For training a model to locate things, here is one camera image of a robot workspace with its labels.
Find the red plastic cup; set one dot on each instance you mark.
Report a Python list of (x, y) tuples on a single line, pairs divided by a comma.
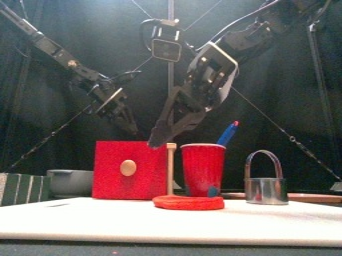
[(203, 168)]

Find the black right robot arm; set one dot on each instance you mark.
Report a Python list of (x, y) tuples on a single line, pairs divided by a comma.
[(271, 23)]

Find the white cutting board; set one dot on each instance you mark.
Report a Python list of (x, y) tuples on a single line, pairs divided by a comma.
[(168, 223)]

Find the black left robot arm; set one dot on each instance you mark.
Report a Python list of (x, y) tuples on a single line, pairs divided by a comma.
[(49, 46)]

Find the grey bowl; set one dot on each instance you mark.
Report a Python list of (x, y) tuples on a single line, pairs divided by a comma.
[(71, 182)]

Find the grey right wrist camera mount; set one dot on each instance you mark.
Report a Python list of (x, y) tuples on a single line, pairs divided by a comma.
[(219, 70)]

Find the red drawer box wooden knob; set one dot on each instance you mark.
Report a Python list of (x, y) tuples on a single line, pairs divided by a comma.
[(128, 170)]

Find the blue pen red tip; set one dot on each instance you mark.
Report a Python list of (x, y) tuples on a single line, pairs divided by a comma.
[(227, 133)]

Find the dark metal frame post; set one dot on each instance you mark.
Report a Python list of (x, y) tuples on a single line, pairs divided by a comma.
[(321, 93)]

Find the diagonal metal brace rod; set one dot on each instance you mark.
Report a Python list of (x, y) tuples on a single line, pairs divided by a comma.
[(48, 136), (288, 136)]

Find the vertical metal frame pole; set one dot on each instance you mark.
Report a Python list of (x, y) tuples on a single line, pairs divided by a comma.
[(170, 75)]

